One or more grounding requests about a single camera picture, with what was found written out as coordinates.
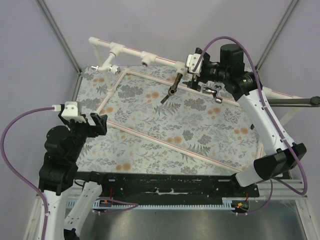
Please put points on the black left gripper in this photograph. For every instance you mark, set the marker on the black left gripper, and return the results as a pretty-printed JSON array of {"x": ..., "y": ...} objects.
[{"x": 92, "y": 127}]

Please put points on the white pipe frame red stripe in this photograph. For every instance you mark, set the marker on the white pipe frame red stripe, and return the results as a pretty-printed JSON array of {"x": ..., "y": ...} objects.
[{"x": 128, "y": 57}]

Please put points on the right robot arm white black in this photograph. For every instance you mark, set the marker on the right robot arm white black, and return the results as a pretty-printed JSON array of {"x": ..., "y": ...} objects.
[{"x": 281, "y": 152}]

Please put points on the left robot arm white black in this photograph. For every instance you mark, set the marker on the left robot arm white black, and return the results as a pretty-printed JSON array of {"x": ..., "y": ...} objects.
[{"x": 63, "y": 146}]

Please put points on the chrome faucet on mat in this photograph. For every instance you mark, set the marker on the chrome faucet on mat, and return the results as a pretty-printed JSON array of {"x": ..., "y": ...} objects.
[{"x": 213, "y": 89}]

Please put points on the dark grey lever faucet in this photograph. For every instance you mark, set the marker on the dark grey lever faucet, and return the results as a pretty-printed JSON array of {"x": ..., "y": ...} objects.
[{"x": 173, "y": 89}]

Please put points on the floral patterned table mat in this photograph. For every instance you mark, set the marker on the floral patterned table mat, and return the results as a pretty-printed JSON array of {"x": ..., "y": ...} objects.
[{"x": 188, "y": 134}]

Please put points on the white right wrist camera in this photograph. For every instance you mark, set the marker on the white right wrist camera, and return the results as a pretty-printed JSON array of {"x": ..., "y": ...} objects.
[{"x": 191, "y": 62}]

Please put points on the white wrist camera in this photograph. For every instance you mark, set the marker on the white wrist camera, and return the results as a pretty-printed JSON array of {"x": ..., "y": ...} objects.
[
  {"x": 70, "y": 110},
  {"x": 191, "y": 62}
]

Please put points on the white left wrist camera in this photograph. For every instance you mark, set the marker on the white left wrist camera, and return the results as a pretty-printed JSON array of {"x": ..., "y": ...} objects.
[{"x": 70, "y": 110}]

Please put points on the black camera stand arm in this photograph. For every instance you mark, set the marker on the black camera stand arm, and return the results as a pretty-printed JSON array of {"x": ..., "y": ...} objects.
[{"x": 296, "y": 102}]

